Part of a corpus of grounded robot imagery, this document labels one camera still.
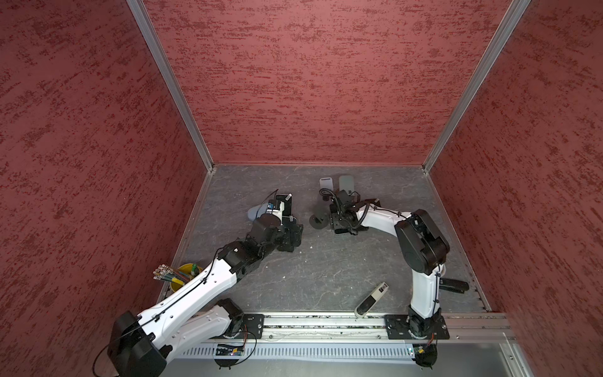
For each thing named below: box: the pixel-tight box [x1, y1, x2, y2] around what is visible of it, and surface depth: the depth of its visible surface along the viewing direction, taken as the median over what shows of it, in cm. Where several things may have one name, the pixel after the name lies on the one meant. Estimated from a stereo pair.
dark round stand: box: [309, 212, 329, 230], surface depth 98 cm
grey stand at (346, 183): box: [339, 175, 355, 194], surface depth 106 cm
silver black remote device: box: [354, 281, 390, 319], surface depth 77 cm
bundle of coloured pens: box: [152, 263, 199, 286], surface depth 71 cm
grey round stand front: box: [319, 176, 334, 191], surface depth 105 cm
